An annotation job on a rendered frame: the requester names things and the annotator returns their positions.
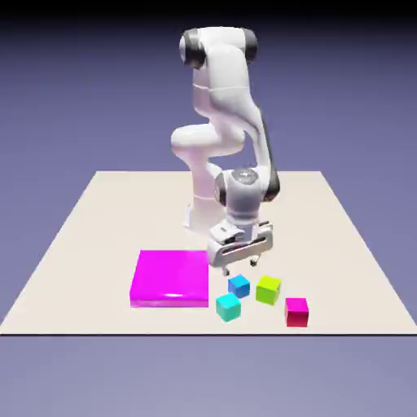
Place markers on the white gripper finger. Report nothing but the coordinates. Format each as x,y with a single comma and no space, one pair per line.
254,260
225,270

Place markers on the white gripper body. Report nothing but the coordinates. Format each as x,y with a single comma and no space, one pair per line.
242,249

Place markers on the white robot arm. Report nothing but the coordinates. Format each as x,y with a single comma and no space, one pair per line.
224,97

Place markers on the small blue cube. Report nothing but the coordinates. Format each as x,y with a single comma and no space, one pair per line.
239,285

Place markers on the small lime green cube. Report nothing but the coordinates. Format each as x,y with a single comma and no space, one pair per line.
267,289

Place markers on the small cyan cube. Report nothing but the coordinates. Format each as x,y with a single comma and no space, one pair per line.
228,307

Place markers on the small crimson cube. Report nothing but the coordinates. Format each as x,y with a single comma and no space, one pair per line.
296,312

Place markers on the large magenta box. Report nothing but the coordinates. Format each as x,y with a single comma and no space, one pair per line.
171,277

